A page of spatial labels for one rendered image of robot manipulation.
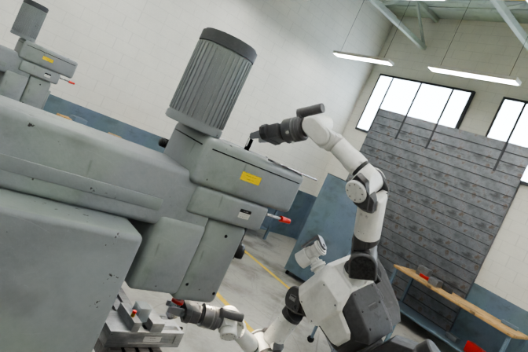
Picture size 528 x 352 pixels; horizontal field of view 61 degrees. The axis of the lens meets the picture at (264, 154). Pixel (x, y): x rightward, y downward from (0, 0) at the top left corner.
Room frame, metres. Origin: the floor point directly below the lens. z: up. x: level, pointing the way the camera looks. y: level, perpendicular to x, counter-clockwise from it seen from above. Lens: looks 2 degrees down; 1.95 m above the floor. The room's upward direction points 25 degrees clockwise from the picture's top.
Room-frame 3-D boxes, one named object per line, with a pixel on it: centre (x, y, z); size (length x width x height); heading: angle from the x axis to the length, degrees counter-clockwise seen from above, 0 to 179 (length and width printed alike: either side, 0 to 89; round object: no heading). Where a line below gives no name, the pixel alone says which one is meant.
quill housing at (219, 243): (1.68, 0.07, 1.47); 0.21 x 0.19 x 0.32; 39
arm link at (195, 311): (1.71, -0.02, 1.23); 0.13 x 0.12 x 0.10; 21
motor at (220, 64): (1.52, 0.26, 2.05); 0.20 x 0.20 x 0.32
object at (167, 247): (1.56, 0.22, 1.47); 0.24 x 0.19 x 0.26; 39
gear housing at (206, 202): (1.65, 0.10, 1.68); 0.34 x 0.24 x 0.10; 129
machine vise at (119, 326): (1.85, 0.17, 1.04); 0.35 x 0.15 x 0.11; 132
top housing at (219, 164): (1.67, 0.08, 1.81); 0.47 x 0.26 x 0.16; 129
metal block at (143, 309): (1.83, 0.19, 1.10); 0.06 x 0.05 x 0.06; 42
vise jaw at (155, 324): (1.87, 0.15, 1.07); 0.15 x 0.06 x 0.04; 42
